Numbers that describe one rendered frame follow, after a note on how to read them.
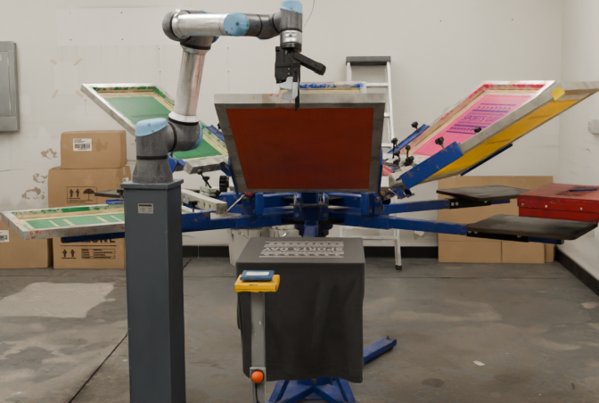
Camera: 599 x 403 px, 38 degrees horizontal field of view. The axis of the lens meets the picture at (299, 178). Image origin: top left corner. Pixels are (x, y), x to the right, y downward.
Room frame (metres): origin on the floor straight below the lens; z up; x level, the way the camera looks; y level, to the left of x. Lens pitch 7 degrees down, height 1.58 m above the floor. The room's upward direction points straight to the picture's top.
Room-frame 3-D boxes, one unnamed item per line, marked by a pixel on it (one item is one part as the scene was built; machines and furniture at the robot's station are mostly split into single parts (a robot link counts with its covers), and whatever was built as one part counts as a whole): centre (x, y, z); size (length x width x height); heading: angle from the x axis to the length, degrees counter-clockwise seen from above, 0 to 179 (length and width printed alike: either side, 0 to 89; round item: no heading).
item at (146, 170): (3.23, 0.55, 1.25); 0.15 x 0.15 x 0.10
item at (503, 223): (3.92, -0.63, 0.91); 1.34 x 0.40 x 0.08; 57
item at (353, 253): (3.17, -0.01, 0.95); 0.48 x 0.44 x 0.01; 177
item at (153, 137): (3.23, 0.54, 1.37); 0.13 x 0.12 x 0.14; 136
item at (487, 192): (4.59, -0.67, 0.91); 1.34 x 0.40 x 0.08; 117
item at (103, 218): (3.87, 0.74, 1.05); 1.08 x 0.61 x 0.23; 117
